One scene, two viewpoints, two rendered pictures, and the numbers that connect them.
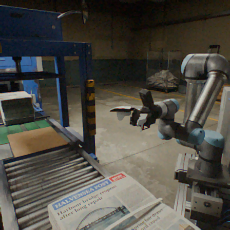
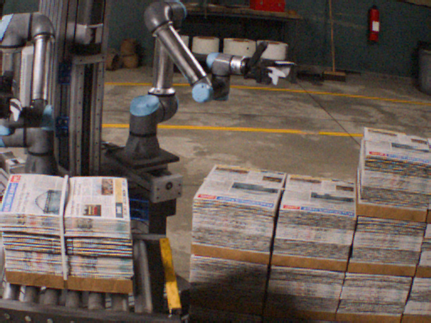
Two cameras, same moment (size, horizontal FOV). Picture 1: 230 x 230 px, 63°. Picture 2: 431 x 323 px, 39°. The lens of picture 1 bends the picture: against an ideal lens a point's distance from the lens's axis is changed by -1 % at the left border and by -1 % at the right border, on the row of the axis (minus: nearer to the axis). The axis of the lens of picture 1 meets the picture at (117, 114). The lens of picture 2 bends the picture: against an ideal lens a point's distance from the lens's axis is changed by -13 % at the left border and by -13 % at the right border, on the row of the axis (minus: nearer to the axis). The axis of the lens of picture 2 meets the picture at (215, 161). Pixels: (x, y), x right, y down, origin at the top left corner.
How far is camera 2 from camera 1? 1.47 m
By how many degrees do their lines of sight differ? 60
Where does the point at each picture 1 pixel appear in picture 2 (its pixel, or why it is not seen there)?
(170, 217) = (86, 181)
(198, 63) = (21, 26)
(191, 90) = (11, 62)
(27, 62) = not seen: outside the picture
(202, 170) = (39, 171)
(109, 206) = (40, 193)
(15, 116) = not seen: outside the picture
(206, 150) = (39, 140)
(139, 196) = (50, 181)
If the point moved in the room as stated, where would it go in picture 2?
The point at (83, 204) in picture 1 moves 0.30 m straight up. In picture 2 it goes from (22, 200) to (21, 92)
